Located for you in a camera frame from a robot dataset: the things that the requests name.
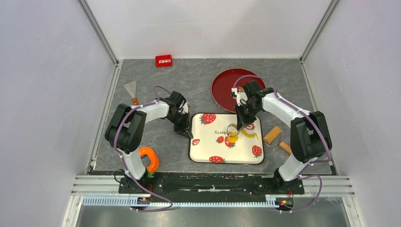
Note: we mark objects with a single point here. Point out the orange horseshoe magnet toy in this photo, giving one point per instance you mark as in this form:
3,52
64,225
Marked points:
153,158

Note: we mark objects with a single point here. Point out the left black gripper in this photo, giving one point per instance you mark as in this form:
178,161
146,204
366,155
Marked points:
185,129

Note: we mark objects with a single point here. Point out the aluminium frame rail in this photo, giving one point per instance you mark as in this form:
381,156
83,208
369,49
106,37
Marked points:
102,190

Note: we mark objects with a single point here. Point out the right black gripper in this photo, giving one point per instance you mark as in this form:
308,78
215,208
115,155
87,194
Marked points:
242,121

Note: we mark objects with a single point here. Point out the white strawberry tray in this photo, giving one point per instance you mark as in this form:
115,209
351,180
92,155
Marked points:
210,144

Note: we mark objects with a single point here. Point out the yellow dough scrap strip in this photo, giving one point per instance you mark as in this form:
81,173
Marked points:
250,133

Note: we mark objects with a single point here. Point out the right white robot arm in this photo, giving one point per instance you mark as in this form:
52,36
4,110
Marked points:
309,134

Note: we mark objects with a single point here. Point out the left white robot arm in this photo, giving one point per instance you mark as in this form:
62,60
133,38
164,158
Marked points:
125,130

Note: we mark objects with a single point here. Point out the red round plate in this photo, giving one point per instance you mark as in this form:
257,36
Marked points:
221,87

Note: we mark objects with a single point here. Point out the wooden dough roller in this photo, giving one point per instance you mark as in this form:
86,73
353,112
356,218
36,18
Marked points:
275,137

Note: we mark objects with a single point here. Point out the red toy brick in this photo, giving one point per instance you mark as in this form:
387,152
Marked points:
163,61

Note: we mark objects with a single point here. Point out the orange handled metal scraper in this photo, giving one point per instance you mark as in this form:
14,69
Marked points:
131,89

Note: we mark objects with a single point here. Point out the metal ring cutter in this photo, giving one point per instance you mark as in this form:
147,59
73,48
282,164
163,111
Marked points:
232,130

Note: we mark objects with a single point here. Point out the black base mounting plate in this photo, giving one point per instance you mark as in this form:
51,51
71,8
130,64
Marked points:
210,187

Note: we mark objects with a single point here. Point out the yellow dough piece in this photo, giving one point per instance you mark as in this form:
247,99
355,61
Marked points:
232,138

